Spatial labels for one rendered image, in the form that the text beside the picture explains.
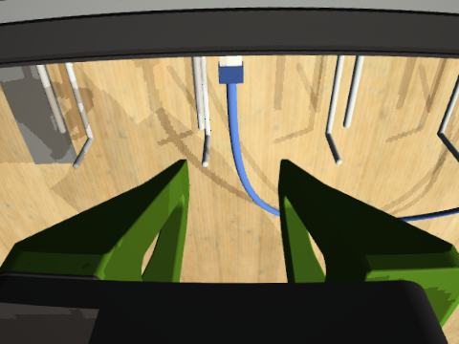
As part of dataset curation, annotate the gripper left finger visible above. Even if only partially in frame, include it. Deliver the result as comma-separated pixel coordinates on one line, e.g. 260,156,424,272
0,159,190,282

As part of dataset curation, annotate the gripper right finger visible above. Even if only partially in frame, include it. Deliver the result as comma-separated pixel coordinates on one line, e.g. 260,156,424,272
278,159,459,328

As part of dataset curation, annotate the network cable plug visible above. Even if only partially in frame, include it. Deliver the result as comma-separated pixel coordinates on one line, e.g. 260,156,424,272
218,56,244,84

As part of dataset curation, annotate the blue cable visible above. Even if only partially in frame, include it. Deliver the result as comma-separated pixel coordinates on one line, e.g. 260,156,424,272
226,84,459,222

